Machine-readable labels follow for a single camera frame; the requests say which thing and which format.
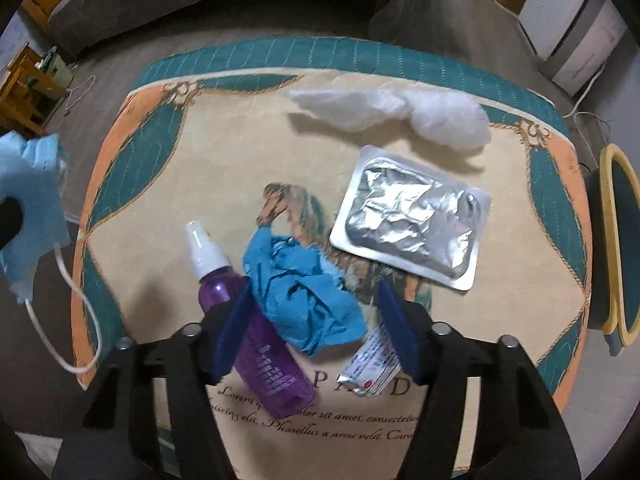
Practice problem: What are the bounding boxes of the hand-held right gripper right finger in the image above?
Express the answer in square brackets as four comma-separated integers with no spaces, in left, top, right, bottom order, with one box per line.
[376,279,583,480]

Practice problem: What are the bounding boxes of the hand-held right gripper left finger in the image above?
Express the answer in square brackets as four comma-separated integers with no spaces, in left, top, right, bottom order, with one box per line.
[52,277,253,480]

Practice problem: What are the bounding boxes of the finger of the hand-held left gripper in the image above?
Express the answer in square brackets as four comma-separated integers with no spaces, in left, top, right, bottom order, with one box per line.
[0,196,26,257]

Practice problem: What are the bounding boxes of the blue face mask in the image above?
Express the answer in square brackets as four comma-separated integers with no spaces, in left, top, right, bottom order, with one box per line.
[0,132,103,375]

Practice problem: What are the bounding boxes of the purple spray bottle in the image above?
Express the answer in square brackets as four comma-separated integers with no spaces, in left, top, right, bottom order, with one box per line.
[186,221,317,418]

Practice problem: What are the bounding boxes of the blue glove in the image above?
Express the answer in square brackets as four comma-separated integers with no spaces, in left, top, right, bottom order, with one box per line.
[242,227,368,357]

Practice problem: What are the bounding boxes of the yellow teal round bin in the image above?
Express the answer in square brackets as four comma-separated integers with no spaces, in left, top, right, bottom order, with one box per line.
[585,144,640,347]

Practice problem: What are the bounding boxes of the small white red sachet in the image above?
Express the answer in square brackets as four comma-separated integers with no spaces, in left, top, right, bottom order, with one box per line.
[336,325,401,398]

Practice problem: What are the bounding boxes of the silver foil blister pack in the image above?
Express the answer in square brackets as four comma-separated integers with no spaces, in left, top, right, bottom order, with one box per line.
[329,145,492,291]

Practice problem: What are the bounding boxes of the wooden stool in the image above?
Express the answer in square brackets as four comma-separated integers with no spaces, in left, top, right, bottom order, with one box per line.
[0,45,66,136]

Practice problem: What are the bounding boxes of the green white bucket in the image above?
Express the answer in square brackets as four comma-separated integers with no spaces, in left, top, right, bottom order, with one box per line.
[35,47,77,97]

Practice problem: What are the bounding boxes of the printed teal orange cushion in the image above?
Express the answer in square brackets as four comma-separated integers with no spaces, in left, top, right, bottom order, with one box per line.
[70,35,593,480]

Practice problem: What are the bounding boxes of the white plastic bag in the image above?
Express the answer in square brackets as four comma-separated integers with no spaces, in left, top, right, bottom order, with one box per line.
[289,82,492,150]

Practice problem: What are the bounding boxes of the bed with grey bedspread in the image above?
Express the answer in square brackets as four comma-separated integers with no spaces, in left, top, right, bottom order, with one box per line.
[47,0,451,58]

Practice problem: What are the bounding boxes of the white grey air purifier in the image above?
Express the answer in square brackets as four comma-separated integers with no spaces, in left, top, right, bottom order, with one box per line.
[517,0,628,97]

